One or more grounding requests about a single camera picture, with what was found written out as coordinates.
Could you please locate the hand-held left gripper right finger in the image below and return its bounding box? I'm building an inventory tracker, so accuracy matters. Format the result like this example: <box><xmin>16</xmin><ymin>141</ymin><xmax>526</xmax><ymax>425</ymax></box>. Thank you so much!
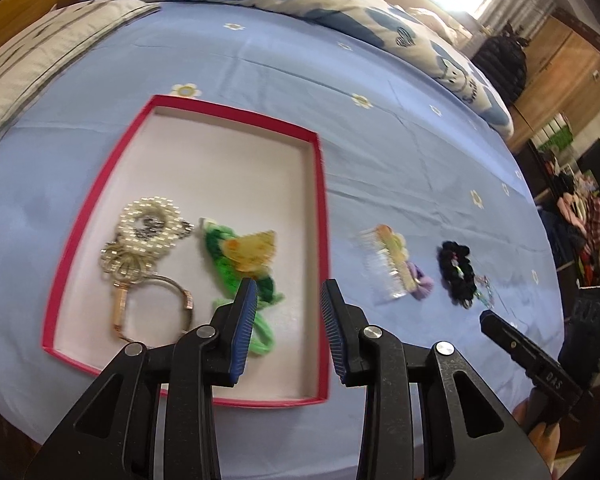
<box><xmin>320</xmin><ymin>279</ymin><xmax>551</xmax><ymax>480</ymax></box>

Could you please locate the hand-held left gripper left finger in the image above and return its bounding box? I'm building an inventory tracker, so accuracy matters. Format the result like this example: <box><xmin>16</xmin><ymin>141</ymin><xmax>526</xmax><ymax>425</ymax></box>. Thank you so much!
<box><xmin>25</xmin><ymin>277</ymin><xmax>259</xmax><ymax>480</ymax></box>

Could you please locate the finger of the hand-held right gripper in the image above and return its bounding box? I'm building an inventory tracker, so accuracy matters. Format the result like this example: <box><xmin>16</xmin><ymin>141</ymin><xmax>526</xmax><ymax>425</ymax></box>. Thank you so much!
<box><xmin>480</xmin><ymin>310</ymin><xmax>594</xmax><ymax>420</ymax></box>

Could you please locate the light green hair tie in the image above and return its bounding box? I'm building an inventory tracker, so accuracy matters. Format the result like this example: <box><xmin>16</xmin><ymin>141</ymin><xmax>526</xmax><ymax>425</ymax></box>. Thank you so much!
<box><xmin>211</xmin><ymin>294</ymin><xmax>277</xmax><ymax>357</ymax></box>

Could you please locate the gold bangle bracelet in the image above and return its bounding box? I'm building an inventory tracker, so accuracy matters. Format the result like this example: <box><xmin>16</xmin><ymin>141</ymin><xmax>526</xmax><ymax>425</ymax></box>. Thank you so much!
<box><xmin>111</xmin><ymin>274</ymin><xmax>197</xmax><ymax>343</ymax></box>

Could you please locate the yellow flower hair clip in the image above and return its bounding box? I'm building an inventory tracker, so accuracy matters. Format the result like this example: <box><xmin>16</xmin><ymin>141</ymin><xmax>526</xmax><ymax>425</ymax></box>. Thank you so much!
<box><xmin>219</xmin><ymin>229</ymin><xmax>279</xmax><ymax>277</ymax></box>

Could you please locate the dark green braided cord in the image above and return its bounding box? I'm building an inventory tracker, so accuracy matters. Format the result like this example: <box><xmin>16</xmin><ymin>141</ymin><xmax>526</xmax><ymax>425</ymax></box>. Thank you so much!
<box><xmin>199</xmin><ymin>217</ymin><xmax>287</xmax><ymax>308</ymax></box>

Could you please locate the flower hair comb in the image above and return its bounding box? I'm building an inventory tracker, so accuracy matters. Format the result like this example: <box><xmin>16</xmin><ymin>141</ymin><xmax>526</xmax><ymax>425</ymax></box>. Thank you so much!
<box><xmin>356</xmin><ymin>224</ymin><xmax>412</xmax><ymax>305</ymax></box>

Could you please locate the purple scrunchie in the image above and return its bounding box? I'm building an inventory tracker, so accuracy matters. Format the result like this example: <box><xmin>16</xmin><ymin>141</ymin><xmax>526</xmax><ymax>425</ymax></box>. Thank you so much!
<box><xmin>404</xmin><ymin>259</ymin><xmax>435</xmax><ymax>295</ymax></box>

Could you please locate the black scrunchie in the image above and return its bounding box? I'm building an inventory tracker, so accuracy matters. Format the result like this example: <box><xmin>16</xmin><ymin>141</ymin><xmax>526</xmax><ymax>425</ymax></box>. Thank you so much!
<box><xmin>436</xmin><ymin>240</ymin><xmax>479</xmax><ymax>309</ymax></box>

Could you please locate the pearl rhinestone hair accessory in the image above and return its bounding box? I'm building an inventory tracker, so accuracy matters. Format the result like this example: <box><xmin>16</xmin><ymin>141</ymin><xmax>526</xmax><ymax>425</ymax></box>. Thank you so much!
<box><xmin>98</xmin><ymin>194</ymin><xmax>197</xmax><ymax>287</ymax></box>

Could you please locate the red shallow tray box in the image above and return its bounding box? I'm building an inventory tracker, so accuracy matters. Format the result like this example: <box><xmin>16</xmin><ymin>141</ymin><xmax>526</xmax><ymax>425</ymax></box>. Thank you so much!
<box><xmin>41</xmin><ymin>93</ymin><xmax>332</xmax><ymax>409</ymax></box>

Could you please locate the person's right hand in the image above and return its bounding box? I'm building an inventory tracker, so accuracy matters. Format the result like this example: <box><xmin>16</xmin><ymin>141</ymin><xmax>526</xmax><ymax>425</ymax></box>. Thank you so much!
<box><xmin>512</xmin><ymin>390</ymin><xmax>588</xmax><ymax>467</ymax></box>

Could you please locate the pile of clothes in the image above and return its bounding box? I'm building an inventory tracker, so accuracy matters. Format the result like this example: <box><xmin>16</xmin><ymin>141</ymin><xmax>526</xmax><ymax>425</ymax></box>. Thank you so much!
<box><xmin>534</xmin><ymin>167</ymin><xmax>600</xmax><ymax>288</ymax></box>

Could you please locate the blue floral bed sheet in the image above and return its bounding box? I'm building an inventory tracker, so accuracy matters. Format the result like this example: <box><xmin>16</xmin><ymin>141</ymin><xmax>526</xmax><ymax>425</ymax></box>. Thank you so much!
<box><xmin>0</xmin><ymin>0</ymin><xmax>567</xmax><ymax>480</ymax></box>

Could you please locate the wooden wardrobe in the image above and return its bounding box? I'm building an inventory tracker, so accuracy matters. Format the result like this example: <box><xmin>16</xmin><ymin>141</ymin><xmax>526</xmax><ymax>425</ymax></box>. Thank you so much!
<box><xmin>509</xmin><ymin>9</ymin><xmax>600</xmax><ymax>157</ymax></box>

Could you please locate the black puffer jacket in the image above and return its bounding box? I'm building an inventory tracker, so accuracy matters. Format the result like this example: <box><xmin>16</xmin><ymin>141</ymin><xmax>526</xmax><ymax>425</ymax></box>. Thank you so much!
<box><xmin>471</xmin><ymin>21</ymin><xmax>529</xmax><ymax>107</ymax></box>

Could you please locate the crystal pendant keychain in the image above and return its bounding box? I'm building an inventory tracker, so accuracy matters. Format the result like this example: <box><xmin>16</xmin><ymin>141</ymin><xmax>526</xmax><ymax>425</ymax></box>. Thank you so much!
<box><xmin>471</xmin><ymin>274</ymin><xmax>498</xmax><ymax>310</ymax></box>

